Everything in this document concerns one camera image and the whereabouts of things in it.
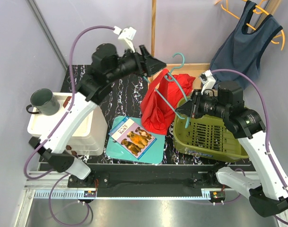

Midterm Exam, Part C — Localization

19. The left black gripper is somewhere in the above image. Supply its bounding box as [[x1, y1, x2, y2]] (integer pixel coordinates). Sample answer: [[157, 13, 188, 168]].
[[107, 44, 167, 84]]

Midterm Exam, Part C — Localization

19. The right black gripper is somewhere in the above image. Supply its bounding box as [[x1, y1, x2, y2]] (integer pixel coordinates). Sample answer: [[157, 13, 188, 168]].
[[175, 89, 229, 119]]

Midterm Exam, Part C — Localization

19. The teal wire hanger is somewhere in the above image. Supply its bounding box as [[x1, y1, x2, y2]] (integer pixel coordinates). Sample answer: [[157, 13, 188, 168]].
[[141, 52, 191, 130]]

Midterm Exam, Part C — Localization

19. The red tank top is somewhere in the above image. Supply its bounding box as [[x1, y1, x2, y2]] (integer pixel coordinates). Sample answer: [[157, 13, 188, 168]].
[[140, 68, 196, 136]]

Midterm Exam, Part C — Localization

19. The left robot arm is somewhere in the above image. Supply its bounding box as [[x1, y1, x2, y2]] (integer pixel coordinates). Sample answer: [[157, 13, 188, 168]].
[[29, 44, 166, 187]]

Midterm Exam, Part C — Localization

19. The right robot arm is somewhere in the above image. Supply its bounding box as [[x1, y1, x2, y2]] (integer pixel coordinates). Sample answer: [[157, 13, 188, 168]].
[[176, 81, 288, 218]]

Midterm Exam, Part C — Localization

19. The navy blue tank top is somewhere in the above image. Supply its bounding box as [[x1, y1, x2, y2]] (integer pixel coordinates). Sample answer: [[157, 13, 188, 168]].
[[209, 0, 283, 81]]

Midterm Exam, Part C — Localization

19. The orange hanger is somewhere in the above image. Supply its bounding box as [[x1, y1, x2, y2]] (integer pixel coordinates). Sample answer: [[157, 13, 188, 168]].
[[214, 0, 286, 51]]

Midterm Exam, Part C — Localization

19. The olive green plastic basket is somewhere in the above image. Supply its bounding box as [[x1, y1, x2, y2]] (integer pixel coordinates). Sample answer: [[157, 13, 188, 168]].
[[173, 96, 250, 163]]

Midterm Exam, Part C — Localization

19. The wooden clothes rack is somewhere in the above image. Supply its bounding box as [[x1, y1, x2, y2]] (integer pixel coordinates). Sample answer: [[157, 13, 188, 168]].
[[151, 0, 269, 88]]

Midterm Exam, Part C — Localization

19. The teal cutting mat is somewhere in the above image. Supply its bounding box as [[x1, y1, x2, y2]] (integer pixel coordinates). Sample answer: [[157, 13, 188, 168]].
[[105, 116, 165, 165]]

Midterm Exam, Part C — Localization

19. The dog picture book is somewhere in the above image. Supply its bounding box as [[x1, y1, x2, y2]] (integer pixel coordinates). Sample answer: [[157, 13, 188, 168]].
[[109, 116, 157, 160]]

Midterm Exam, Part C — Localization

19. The brown red small block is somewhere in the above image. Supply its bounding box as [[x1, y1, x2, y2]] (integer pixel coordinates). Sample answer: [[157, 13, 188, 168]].
[[62, 96, 72, 111]]

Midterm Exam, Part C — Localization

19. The white plastic storage box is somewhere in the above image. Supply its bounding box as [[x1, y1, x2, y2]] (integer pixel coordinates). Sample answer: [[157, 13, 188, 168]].
[[27, 93, 108, 156]]

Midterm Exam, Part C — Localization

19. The dark green metal mug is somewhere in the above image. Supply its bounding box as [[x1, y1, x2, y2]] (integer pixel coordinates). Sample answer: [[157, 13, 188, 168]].
[[26, 88, 60, 116]]

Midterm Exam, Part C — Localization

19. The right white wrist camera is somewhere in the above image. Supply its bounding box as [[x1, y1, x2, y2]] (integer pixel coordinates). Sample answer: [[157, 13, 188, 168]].
[[199, 70, 216, 94]]

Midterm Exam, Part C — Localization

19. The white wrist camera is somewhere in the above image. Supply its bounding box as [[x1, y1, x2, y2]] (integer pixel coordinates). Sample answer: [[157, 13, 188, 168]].
[[199, 70, 216, 94], [113, 26, 137, 52]]

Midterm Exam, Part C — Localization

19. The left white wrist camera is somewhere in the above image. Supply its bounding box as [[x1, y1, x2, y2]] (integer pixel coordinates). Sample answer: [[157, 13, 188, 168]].
[[113, 26, 137, 52]]

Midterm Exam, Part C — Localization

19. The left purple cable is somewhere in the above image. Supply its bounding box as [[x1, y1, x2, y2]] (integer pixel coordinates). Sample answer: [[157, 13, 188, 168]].
[[23, 25, 117, 225]]

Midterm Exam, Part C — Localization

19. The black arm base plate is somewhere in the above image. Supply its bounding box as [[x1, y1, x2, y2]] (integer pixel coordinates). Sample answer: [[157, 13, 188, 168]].
[[68, 164, 223, 199]]

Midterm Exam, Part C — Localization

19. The aluminium rail frame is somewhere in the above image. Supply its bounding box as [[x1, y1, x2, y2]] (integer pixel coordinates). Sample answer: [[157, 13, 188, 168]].
[[13, 170, 288, 227]]

